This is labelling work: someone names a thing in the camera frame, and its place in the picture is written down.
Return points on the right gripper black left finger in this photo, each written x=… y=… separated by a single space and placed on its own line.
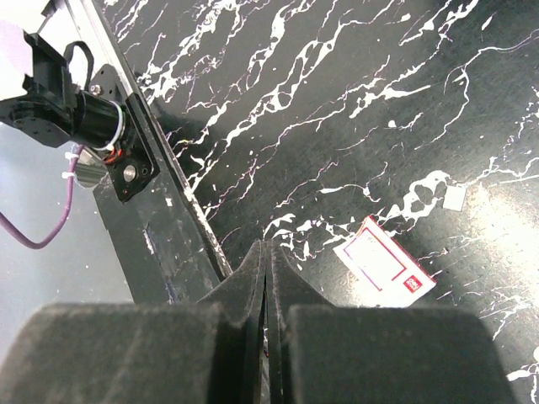
x=208 y=352

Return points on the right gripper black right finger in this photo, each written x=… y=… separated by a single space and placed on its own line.
x=321 y=353

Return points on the red white staple box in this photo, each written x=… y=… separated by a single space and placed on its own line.
x=387 y=276

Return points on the small white staple piece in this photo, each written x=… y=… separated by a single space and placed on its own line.
x=454 y=198

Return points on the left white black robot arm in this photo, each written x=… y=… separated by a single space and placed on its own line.
x=47 y=94

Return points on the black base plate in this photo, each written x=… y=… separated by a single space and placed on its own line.
x=167 y=252

